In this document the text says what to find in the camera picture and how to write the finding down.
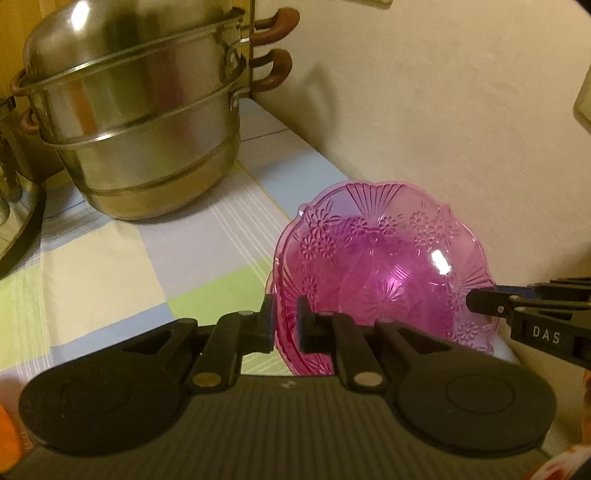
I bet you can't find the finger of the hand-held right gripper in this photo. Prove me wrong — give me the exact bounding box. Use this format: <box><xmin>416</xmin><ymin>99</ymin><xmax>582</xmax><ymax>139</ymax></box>
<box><xmin>466</xmin><ymin>288</ymin><xmax>591</xmax><ymax>321</ymax></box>
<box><xmin>496</xmin><ymin>277</ymin><xmax>591</xmax><ymax>300</ymax></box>

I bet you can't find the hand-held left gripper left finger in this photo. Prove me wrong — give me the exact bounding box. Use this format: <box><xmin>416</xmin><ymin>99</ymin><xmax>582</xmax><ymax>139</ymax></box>
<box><xmin>120</xmin><ymin>294</ymin><xmax>278</xmax><ymax>394</ymax></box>

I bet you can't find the stainless steel steamer pot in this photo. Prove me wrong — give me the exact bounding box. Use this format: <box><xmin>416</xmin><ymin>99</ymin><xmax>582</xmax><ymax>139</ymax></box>
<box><xmin>21</xmin><ymin>48</ymin><xmax>294</xmax><ymax>221</ymax></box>

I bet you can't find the checked pastel tablecloth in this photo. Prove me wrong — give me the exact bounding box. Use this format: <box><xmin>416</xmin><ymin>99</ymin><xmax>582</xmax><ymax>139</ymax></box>
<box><xmin>0</xmin><ymin>98</ymin><xmax>522</xmax><ymax>398</ymax></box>

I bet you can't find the stainless steel steamer tier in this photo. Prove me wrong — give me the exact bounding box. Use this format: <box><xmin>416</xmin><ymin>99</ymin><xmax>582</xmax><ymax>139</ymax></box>
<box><xmin>10</xmin><ymin>8</ymin><xmax>301</xmax><ymax>149</ymax></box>

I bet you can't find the beige wall outlet plate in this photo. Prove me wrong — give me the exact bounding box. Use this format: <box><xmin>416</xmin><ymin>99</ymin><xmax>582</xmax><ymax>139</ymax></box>
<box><xmin>574</xmin><ymin>76</ymin><xmax>591</xmax><ymax>123</ymax></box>

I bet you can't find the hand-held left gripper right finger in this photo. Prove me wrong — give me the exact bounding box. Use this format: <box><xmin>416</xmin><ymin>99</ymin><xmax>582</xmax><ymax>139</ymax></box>
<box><xmin>298</xmin><ymin>295</ymin><xmax>462</xmax><ymax>389</ymax></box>

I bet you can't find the stainless steel kettle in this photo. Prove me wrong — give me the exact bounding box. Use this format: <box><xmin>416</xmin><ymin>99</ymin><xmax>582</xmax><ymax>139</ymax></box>
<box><xmin>0</xmin><ymin>92</ymin><xmax>47</xmax><ymax>280</ymax></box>

